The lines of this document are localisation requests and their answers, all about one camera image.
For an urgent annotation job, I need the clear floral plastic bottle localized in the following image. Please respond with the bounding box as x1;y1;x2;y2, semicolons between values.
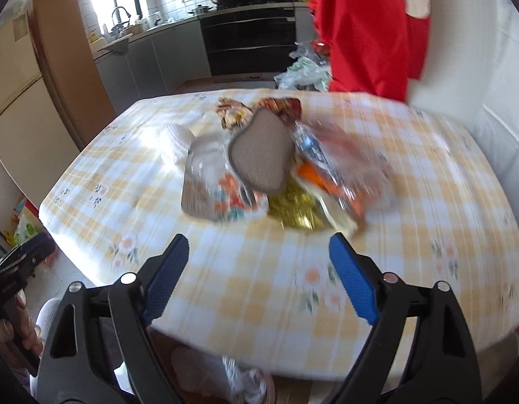
181;133;268;224

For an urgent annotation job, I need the grey shoe insole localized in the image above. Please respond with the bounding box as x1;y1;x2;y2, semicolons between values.
227;108;295;195

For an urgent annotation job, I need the white green plastic bag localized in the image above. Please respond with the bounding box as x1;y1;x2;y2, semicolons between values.
222;357;277;404

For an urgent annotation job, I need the dark red trash bin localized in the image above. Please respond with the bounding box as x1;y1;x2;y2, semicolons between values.
149;327;278;404

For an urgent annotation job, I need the grey kitchen cabinet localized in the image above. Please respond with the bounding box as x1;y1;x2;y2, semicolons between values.
95;18;211;114

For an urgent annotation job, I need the kitchen faucet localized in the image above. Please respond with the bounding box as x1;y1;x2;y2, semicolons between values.
111;5;132;37

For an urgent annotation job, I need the person's left hand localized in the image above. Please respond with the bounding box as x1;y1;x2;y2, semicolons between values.
0;290;43;365

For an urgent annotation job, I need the cream refrigerator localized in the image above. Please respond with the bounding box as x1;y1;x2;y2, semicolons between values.
0;14;79;207

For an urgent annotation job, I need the orange white snack package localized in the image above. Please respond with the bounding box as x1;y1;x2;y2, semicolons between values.
291;127;395;237

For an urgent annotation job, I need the white foam net sleeve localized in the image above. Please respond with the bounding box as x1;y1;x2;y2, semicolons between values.
157;123;195;168

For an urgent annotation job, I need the gold foil wrapper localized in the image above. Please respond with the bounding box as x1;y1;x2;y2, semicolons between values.
267;177;331;233

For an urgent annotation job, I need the silver blue blister wrapper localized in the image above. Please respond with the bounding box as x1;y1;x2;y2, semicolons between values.
291;122;340;185

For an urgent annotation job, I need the yellow plaid tablecloth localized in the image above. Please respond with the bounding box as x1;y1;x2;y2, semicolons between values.
39;91;519;380

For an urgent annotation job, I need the crumpled brown paper wrapper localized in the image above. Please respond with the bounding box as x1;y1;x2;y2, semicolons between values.
216;98;253;131

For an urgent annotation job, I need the white green bag on floor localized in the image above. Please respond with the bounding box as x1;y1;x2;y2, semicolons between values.
274;57;332;92

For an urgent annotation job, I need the red hanging apron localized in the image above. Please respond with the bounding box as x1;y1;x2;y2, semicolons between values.
310;0;431;102

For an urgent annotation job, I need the black built-in oven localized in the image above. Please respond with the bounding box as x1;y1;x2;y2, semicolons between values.
199;0;297;77

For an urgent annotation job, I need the brown wooden door frame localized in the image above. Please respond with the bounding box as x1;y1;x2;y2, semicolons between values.
29;0;116;149

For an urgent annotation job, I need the white wall covering sheet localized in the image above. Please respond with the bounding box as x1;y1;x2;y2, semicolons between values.
410;0;519;186

